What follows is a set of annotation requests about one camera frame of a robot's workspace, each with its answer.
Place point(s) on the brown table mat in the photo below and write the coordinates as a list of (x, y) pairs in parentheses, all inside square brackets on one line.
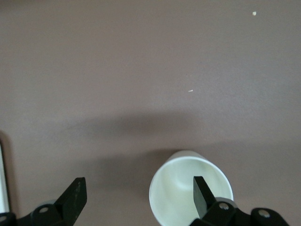
[(117, 70)]

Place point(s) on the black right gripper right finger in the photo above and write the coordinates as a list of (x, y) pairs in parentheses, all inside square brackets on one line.
[(202, 200)]

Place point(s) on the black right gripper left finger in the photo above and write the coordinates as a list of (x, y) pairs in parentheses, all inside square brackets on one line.
[(70, 202)]

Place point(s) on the cream tray with bear print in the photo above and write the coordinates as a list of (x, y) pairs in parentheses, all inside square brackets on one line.
[(2, 176)]

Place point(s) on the white plastic cup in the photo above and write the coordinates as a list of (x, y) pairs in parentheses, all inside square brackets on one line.
[(174, 188)]

